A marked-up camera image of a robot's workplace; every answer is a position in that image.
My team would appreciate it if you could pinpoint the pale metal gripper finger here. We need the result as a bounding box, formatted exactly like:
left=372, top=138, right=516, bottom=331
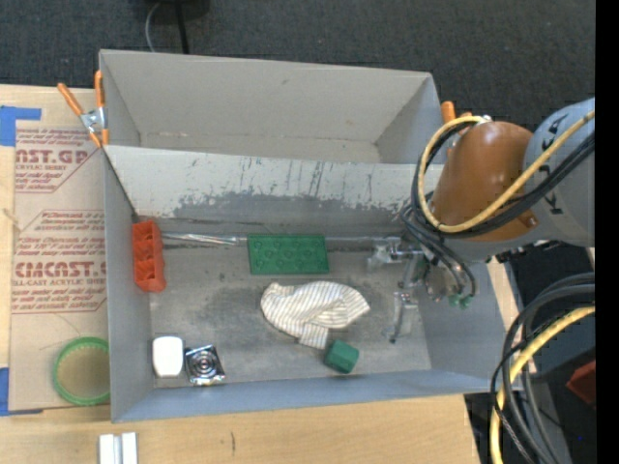
left=366, top=241, right=413, bottom=274
left=386, top=291, right=420, bottom=345

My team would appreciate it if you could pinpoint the small green cube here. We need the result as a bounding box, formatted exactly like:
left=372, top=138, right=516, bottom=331
left=322, top=338, right=362, bottom=375

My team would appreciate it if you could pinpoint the white striped cloth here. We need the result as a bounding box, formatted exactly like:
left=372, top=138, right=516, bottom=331
left=259, top=280, right=372, bottom=351

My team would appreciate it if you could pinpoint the dark green flat block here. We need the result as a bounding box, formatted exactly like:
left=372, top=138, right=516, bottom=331
left=247, top=233, right=332, bottom=276

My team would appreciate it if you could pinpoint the grey metal bin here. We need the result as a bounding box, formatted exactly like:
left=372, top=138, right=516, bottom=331
left=98, top=48, right=524, bottom=424

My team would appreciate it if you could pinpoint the clear glass rod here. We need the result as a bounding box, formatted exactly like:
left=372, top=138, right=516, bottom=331
left=161, top=231, right=242, bottom=247

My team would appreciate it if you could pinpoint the shiny silver square packet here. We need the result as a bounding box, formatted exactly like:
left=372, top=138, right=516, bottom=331
left=183, top=343, right=227, bottom=388

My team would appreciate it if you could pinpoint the orange flat block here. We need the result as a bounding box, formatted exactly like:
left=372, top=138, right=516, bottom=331
left=132, top=219, right=168, bottom=294

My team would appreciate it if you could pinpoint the white rounded block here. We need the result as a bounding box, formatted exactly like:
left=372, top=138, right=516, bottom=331
left=151, top=335, right=186, bottom=380

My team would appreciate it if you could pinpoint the brown cardboard board red print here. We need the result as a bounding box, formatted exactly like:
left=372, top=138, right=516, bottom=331
left=0, top=83, right=113, bottom=418

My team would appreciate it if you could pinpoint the green ring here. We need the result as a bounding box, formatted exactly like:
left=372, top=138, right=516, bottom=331
left=51, top=335, right=112, bottom=408

